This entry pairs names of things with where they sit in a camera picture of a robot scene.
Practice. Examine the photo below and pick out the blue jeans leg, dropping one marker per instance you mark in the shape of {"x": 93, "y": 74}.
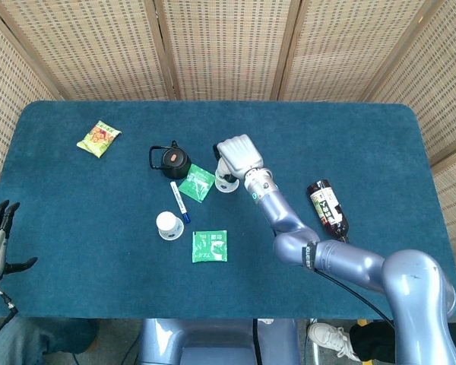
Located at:
{"x": 30, "y": 342}

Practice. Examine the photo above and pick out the blue-grey robot torso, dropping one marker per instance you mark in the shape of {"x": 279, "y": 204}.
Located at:
{"x": 213, "y": 342}

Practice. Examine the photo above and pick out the green tea sachet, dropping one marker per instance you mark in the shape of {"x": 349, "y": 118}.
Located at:
{"x": 197, "y": 184}
{"x": 209, "y": 247}

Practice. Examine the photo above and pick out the blue table cloth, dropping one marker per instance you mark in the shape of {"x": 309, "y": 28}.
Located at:
{"x": 99, "y": 273}

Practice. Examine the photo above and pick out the brown tea plastic bottle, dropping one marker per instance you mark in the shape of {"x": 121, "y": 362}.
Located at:
{"x": 327, "y": 205}

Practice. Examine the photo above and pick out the woven bamboo folding screen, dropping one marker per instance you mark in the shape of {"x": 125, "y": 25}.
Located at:
{"x": 228, "y": 45}

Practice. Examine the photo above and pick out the white floral paper cup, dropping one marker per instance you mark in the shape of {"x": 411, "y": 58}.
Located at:
{"x": 223, "y": 169}
{"x": 170, "y": 225}
{"x": 228, "y": 187}

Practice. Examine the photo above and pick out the yellow green snack bag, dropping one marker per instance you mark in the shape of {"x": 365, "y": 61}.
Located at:
{"x": 98, "y": 138}

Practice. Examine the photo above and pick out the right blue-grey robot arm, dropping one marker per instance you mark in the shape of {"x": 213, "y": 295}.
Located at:
{"x": 285, "y": 220}

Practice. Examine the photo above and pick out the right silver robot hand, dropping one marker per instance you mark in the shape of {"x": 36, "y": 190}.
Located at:
{"x": 239, "y": 154}

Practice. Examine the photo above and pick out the white blue marker pen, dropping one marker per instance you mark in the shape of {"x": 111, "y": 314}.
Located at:
{"x": 179, "y": 201}

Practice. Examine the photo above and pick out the white sneaker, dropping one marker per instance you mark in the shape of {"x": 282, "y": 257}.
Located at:
{"x": 328, "y": 338}

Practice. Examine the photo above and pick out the black trouser leg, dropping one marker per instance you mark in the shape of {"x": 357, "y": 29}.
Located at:
{"x": 372, "y": 342}

